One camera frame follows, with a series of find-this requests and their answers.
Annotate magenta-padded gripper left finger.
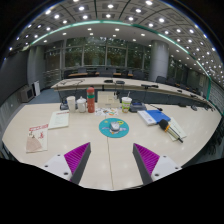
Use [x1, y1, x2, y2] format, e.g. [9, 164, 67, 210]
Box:
[42, 142, 92, 186]

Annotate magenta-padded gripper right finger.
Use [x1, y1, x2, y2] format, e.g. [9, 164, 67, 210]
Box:
[132, 143, 183, 186]

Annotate silver computer mouse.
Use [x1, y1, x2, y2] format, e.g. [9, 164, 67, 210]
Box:
[109, 121, 121, 132]

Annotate teal round mouse pad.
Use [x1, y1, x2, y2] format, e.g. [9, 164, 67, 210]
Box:
[98, 117, 130, 139]

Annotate red printed magazine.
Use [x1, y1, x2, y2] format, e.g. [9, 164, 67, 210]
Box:
[25, 123, 50, 154]

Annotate white paper sheet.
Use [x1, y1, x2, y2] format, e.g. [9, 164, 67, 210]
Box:
[168, 116, 188, 142]

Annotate black handheld microphone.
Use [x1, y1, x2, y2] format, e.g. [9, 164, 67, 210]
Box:
[158, 118, 184, 144]

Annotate white paper booklet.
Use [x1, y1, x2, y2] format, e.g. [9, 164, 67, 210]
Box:
[47, 110, 70, 131]

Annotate blue book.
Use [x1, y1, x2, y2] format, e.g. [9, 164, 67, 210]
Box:
[137, 109, 172, 127]

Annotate white paper cup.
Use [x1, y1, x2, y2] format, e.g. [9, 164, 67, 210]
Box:
[66, 95, 77, 113]

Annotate white lidded mug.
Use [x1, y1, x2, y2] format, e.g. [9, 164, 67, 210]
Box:
[76, 96, 88, 114]

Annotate dark gooseneck microphone console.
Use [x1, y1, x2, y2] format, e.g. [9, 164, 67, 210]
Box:
[129, 101, 164, 113]

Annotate red and green bottle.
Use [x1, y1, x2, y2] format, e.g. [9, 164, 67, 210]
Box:
[86, 86, 96, 114]

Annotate colourful sticker sheet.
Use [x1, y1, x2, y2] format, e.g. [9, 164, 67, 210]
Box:
[94, 107, 119, 117]

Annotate green printed cup with straw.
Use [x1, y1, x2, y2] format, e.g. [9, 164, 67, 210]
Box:
[120, 91, 133, 114]

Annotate grey cabinet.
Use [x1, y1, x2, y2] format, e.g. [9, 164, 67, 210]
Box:
[18, 85, 35, 104]

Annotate white leaning board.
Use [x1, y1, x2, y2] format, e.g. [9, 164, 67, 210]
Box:
[32, 80, 42, 98]

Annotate beige desk organiser tray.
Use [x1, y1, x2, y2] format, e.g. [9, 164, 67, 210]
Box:
[96, 90, 121, 109]

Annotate long curved conference desk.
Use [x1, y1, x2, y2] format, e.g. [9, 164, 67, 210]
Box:
[50, 77, 214, 109]

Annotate dark office chairs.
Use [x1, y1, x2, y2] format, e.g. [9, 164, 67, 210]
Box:
[63, 66, 214, 108]

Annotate ceiling lights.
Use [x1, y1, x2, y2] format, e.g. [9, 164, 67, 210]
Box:
[8, 0, 224, 78]

